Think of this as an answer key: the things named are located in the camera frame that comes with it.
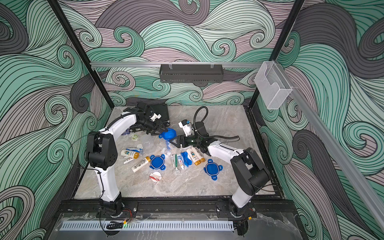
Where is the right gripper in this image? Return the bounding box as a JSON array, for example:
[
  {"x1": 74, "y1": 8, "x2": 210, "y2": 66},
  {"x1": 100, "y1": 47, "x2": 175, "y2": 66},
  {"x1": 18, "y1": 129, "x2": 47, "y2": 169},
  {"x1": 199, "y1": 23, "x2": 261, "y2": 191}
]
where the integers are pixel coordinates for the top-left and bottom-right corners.
[{"x1": 170, "y1": 133, "x2": 202, "y2": 149}]

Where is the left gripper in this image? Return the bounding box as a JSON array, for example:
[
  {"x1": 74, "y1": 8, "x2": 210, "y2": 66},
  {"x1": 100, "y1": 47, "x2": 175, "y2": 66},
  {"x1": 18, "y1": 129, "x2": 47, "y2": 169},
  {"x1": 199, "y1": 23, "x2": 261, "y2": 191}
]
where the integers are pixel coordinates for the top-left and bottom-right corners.
[{"x1": 137, "y1": 118, "x2": 169, "y2": 136}]

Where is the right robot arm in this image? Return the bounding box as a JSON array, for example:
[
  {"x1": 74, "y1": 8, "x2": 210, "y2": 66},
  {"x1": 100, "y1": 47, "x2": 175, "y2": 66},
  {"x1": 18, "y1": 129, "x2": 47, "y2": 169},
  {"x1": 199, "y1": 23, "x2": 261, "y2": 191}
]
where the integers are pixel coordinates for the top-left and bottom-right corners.
[{"x1": 171, "y1": 120, "x2": 270, "y2": 212}]

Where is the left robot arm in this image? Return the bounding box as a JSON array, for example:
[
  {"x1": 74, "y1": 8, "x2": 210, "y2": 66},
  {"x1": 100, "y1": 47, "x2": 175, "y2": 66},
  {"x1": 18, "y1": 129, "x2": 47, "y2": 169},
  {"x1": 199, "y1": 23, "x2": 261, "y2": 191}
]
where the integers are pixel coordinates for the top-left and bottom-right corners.
[{"x1": 85, "y1": 102, "x2": 170, "y2": 217}]

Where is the green toothpaste packet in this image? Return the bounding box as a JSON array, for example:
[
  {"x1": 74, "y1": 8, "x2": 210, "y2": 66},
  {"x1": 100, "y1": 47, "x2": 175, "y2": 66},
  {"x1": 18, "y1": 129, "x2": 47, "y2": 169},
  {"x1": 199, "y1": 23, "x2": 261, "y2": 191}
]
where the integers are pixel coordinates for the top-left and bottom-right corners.
[{"x1": 171, "y1": 154, "x2": 185, "y2": 174}]

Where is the blue toothbrush packet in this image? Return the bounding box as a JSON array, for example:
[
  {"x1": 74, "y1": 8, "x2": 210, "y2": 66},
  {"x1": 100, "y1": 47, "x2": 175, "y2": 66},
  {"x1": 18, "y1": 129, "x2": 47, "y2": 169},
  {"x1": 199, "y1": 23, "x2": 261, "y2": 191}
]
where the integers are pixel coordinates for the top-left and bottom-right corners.
[{"x1": 181, "y1": 152, "x2": 193, "y2": 168}]

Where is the black ribbed case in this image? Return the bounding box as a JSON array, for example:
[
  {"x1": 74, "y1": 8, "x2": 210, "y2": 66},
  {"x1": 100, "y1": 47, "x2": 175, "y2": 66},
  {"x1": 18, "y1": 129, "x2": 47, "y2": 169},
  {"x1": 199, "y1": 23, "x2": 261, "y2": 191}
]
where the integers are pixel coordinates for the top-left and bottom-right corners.
[{"x1": 128, "y1": 103, "x2": 171, "y2": 133}]

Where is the small green round soap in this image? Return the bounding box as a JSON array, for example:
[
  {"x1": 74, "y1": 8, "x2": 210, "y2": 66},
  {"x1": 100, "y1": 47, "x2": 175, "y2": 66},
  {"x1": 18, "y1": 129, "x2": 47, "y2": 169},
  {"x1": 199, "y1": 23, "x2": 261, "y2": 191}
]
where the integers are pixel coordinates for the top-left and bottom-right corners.
[{"x1": 131, "y1": 134, "x2": 139, "y2": 141}]

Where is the white tube orange cap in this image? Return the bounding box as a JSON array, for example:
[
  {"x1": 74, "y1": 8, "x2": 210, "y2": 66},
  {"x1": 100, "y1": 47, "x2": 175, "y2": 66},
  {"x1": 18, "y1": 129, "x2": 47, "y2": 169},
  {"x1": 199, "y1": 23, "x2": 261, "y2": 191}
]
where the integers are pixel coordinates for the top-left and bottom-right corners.
[
  {"x1": 192, "y1": 147, "x2": 206, "y2": 163},
  {"x1": 132, "y1": 157, "x2": 151, "y2": 173},
  {"x1": 187, "y1": 148, "x2": 201, "y2": 166}
]

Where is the white bottle orange cap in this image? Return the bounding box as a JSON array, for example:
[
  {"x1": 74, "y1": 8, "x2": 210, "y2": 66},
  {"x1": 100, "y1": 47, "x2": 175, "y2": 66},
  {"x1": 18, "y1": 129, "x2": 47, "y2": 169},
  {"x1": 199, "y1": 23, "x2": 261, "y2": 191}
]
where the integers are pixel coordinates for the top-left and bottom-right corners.
[{"x1": 121, "y1": 150, "x2": 140, "y2": 159}]

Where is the round red white packet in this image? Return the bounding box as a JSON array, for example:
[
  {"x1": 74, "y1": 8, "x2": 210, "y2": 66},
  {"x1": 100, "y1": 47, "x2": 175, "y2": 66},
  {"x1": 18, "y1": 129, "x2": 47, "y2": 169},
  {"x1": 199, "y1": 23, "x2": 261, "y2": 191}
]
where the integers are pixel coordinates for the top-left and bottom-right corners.
[{"x1": 150, "y1": 172, "x2": 162, "y2": 184}]

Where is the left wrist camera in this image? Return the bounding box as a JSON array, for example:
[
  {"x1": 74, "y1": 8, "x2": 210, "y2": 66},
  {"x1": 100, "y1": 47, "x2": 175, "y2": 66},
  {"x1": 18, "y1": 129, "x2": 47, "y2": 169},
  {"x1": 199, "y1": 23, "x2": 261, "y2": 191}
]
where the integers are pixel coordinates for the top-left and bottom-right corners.
[{"x1": 150, "y1": 113, "x2": 162, "y2": 122}]

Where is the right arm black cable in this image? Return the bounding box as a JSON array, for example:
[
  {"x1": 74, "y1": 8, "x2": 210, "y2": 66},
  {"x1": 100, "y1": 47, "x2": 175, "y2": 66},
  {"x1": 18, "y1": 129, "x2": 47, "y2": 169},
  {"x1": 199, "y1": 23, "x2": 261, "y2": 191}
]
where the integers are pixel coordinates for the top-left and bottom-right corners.
[{"x1": 193, "y1": 106, "x2": 241, "y2": 142}]

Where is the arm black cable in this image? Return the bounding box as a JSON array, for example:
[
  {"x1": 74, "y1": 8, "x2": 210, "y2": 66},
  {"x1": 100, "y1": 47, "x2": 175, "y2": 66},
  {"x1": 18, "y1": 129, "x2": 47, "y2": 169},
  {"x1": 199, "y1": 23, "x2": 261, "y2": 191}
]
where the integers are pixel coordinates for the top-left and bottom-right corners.
[
  {"x1": 193, "y1": 106, "x2": 241, "y2": 142},
  {"x1": 67, "y1": 104, "x2": 145, "y2": 199}
]

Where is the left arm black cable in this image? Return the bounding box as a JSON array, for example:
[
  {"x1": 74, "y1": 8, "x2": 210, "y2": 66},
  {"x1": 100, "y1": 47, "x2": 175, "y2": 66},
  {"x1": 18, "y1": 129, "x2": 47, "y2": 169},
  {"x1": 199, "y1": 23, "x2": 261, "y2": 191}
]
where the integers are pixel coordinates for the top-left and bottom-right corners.
[{"x1": 67, "y1": 104, "x2": 145, "y2": 199}]

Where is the black wall shelf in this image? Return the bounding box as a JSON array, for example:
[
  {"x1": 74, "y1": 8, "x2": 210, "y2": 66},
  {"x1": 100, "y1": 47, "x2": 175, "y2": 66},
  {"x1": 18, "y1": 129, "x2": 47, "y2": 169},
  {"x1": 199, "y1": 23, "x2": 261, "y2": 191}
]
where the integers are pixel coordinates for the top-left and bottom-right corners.
[{"x1": 159, "y1": 65, "x2": 224, "y2": 84}]

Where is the aluminium wall rail back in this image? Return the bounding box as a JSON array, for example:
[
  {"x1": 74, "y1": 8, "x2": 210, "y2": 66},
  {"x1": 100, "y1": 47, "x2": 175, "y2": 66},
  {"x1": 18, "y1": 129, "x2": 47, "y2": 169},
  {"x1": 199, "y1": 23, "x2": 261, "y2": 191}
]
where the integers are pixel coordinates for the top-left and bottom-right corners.
[{"x1": 90, "y1": 61, "x2": 263, "y2": 69}]

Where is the aluminium wall rail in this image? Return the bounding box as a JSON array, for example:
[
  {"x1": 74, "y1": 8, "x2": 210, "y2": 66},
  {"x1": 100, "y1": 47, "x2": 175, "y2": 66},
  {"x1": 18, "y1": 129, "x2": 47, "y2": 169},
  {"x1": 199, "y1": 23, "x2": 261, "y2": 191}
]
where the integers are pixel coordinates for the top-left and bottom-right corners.
[
  {"x1": 274, "y1": 62, "x2": 384, "y2": 230},
  {"x1": 90, "y1": 61, "x2": 263, "y2": 69}
]

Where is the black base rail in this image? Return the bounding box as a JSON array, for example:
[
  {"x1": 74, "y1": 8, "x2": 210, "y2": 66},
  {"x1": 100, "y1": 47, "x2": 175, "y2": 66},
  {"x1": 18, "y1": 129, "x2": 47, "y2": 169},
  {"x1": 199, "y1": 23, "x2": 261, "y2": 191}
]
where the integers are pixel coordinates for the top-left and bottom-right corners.
[{"x1": 58, "y1": 197, "x2": 296, "y2": 218}]

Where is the clear acrylic wall holder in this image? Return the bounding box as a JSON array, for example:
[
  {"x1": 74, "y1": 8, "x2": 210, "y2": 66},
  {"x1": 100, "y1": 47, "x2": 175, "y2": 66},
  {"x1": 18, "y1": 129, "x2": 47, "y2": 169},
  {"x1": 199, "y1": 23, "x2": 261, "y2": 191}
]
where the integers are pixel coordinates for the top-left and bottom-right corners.
[{"x1": 255, "y1": 61, "x2": 292, "y2": 110}]

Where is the white perforated cable duct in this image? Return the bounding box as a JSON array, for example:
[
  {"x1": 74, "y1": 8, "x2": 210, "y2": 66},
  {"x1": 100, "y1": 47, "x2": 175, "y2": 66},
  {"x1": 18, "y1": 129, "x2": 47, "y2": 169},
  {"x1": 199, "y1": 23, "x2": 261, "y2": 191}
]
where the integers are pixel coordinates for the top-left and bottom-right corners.
[{"x1": 59, "y1": 220, "x2": 235, "y2": 232}]

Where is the aluminium wall rail right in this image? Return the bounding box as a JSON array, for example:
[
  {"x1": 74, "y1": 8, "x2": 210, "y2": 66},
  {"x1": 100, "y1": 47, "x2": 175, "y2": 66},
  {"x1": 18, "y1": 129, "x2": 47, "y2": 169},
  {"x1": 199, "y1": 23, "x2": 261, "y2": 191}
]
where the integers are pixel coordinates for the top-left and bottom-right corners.
[{"x1": 274, "y1": 62, "x2": 384, "y2": 230}]

